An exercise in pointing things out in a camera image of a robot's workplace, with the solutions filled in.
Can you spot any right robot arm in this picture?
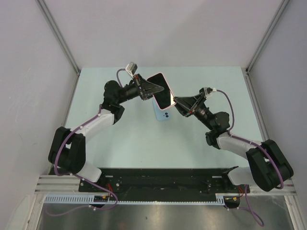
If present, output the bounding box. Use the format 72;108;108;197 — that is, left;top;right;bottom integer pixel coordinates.
174;89;294;192

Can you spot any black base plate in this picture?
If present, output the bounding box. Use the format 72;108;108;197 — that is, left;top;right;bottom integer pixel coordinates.
78;168;250;200

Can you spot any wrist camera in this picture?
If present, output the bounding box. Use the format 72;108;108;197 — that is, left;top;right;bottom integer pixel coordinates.
125;62;138;78
199;87;217;99

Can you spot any white cable duct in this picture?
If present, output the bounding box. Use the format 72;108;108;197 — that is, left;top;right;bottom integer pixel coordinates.
44;194;239;206

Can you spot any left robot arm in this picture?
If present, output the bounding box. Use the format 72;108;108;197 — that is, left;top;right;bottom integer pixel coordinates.
48;74;164;192

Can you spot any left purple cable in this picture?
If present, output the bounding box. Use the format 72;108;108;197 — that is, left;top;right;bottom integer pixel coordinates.
44;68;135;216

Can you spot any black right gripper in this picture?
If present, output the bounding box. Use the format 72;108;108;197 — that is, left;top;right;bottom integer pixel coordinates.
171;92;214;130

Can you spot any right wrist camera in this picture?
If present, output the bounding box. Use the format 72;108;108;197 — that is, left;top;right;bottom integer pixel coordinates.
199;87;217;99

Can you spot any blue cased phone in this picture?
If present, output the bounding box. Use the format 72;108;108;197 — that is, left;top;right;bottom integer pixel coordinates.
152;100;170;121

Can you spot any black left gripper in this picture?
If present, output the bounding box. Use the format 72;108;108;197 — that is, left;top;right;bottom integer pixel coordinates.
116;74;164;104

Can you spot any pink phone case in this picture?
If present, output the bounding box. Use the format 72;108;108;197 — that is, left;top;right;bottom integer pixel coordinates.
146;72;177;111

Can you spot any aluminium rail frame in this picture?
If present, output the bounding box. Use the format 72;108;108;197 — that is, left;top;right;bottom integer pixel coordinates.
35;175;80;194

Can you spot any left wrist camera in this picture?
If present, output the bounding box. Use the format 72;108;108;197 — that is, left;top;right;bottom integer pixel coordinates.
125;62;138;78

